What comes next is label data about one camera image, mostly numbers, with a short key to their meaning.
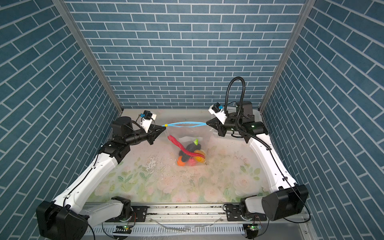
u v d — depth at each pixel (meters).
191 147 0.83
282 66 0.94
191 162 0.85
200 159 0.82
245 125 0.55
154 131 0.66
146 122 0.62
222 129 0.63
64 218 0.37
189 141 0.84
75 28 0.77
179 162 0.86
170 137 0.76
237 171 0.89
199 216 0.74
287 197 0.38
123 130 0.55
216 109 0.59
